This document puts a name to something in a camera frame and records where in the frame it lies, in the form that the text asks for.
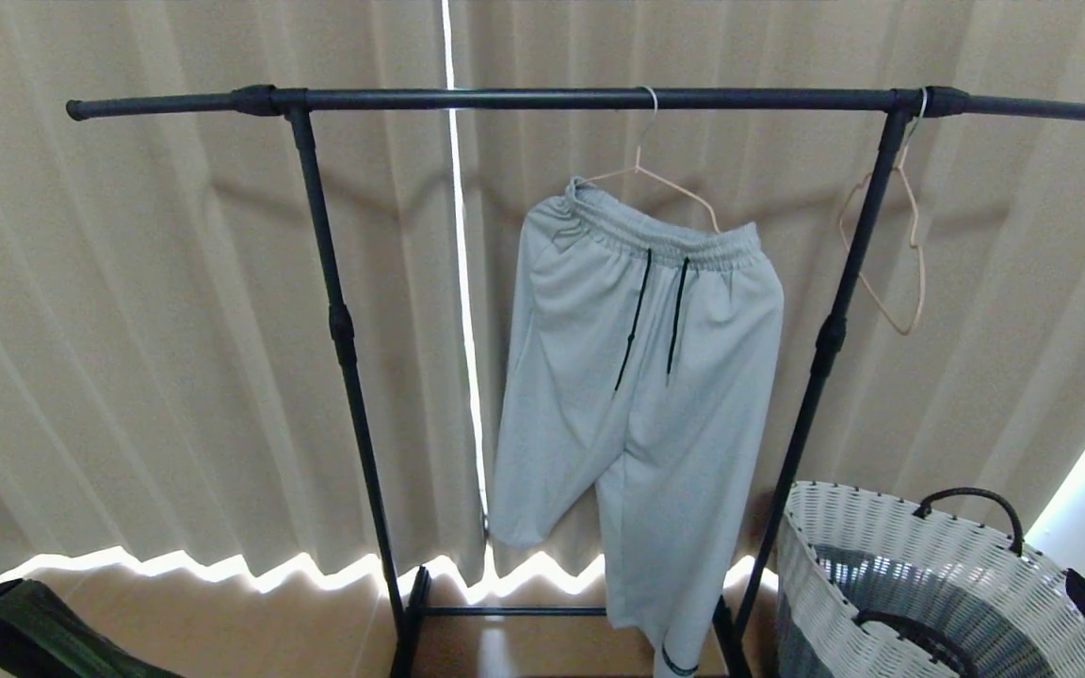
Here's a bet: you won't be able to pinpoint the black clothes rack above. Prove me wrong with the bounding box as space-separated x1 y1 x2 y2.
66 85 1085 678

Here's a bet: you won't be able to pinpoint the beige curtain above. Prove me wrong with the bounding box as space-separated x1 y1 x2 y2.
0 0 1085 604

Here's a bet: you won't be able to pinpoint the pale grey shorts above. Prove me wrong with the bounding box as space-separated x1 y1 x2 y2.
488 177 785 678

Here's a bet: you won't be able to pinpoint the green printed shirt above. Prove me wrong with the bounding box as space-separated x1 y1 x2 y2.
0 579 181 678

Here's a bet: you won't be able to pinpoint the pink clothes hanger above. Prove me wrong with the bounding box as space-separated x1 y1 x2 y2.
837 89 930 337
573 87 722 232

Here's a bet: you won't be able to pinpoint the white laundry basket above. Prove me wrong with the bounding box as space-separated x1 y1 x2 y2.
775 480 1085 678

